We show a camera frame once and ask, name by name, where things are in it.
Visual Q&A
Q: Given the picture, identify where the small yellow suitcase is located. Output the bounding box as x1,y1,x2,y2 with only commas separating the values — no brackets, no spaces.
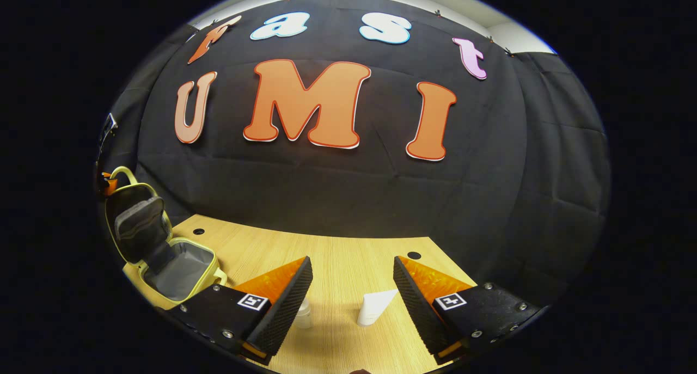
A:
105,166,228,303

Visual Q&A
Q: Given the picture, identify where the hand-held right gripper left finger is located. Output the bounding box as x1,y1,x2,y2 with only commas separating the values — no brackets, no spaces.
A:
166,256,314,359

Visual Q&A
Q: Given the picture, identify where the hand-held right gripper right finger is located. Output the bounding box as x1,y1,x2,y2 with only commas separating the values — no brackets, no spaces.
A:
393,255,543,365

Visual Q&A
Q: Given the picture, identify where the white cream tube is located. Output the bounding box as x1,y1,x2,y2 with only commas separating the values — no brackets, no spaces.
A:
357,289,399,328

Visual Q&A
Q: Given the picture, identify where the white pump bottle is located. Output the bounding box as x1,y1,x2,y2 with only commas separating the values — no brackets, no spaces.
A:
294,298,314,330

